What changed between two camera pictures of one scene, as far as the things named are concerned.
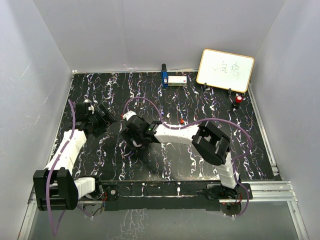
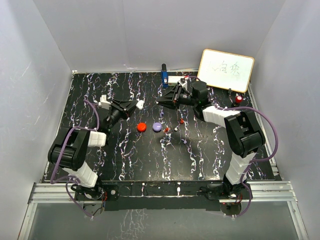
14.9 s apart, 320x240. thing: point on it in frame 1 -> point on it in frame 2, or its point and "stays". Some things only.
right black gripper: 128,134 -> 167,101
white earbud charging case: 135,144 -> 140,104
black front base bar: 187,195 stays
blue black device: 164,76 stays
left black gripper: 108,117 -> 131,105
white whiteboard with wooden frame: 225,70 stays
